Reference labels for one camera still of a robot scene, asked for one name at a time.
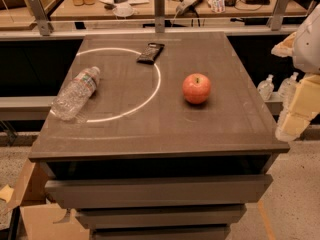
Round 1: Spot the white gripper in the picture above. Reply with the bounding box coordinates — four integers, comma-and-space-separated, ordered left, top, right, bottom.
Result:
271, 4, 320, 142

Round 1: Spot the red apple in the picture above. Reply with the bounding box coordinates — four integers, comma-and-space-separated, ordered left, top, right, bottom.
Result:
182, 73, 211, 104

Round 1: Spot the clear sanitizer bottle right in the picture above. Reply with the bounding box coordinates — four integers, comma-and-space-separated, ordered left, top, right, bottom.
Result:
277, 72, 298, 99

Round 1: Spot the clear sanitizer bottle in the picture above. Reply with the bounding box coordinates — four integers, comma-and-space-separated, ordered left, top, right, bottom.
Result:
277, 72, 298, 99
257, 74, 274, 101

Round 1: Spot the clear sanitizer bottle left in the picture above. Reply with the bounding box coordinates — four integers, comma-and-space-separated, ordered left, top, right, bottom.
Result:
257, 74, 274, 101

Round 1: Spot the clear plastic water bottle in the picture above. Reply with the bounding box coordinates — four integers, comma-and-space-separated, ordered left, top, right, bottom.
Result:
51, 67, 101, 121

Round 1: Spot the colourful small packet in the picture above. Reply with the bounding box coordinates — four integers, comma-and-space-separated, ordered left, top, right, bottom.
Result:
207, 0, 225, 13

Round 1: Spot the grey stapler tool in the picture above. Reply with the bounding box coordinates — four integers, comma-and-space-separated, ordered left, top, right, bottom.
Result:
176, 0, 203, 15

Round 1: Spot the grey drawer cabinet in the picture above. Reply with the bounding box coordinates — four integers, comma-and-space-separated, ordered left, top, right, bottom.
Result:
30, 31, 288, 240

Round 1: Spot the dark snack bar wrapper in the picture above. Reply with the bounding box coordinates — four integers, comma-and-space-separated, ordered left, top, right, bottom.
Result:
137, 43, 165, 65

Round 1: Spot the white bowl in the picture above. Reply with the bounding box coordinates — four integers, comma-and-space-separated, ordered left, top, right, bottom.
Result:
113, 4, 134, 18

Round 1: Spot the wooden desk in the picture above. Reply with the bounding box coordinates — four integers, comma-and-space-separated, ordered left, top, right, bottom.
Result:
49, 0, 308, 22

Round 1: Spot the cardboard box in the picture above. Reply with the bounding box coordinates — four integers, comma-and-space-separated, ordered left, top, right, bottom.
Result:
7, 159, 89, 240

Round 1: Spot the yellow sticky note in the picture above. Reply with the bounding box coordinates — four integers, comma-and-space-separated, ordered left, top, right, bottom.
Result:
0, 185, 14, 203

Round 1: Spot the metal bracket right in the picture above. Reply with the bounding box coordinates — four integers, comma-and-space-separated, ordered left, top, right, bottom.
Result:
267, 0, 289, 31

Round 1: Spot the metal bracket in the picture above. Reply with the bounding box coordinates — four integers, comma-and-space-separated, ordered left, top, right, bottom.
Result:
154, 0, 165, 33
267, 0, 289, 31
28, 0, 52, 36

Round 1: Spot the metal bracket middle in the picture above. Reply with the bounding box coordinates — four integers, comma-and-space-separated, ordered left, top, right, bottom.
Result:
154, 0, 165, 33

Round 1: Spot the metal bracket left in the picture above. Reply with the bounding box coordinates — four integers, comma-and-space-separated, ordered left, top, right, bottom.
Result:
28, 0, 52, 36

